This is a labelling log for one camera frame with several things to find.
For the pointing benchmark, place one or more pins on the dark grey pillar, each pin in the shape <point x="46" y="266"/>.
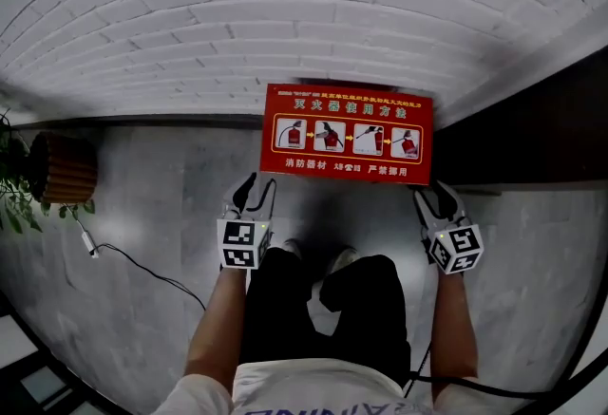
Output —
<point x="522" y="133"/>

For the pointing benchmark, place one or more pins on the person's left forearm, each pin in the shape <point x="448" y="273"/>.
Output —
<point x="218" y="323"/>

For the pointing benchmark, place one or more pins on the person's white shirt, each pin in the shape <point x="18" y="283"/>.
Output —
<point x="313" y="389"/>

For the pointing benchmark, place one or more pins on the person's right forearm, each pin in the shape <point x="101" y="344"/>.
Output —
<point x="453" y="327"/>

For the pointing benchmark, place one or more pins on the green leafy potted plant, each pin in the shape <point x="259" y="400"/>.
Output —
<point x="16" y="199"/>

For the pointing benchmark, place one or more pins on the person's shoe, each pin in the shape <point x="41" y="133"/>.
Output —
<point x="292" y="249"/>
<point x="342" y="258"/>

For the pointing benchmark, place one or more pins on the white power adapter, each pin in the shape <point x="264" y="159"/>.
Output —
<point x="89" y="244"/>

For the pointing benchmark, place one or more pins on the brown wooden plant pot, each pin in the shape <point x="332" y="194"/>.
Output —
<point x="64" y="168"/>

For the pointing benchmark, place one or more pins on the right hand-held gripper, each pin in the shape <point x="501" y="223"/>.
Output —
<point x="453" y="244"/>

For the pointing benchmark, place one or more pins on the red fire extinguisher box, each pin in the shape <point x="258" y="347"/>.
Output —
<point x="347" y="133"/>

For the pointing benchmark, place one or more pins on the person's left shoe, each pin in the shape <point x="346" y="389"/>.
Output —
<point x="292" y="249"/>

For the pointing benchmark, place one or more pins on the person's black trousers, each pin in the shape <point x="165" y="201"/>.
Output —
<point x="332" y="313"/>

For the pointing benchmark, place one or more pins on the person's right shoe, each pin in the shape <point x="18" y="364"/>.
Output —
<point x="342" y="258"/>

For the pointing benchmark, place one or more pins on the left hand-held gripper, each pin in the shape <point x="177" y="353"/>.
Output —
<point x="244" y="237"/>

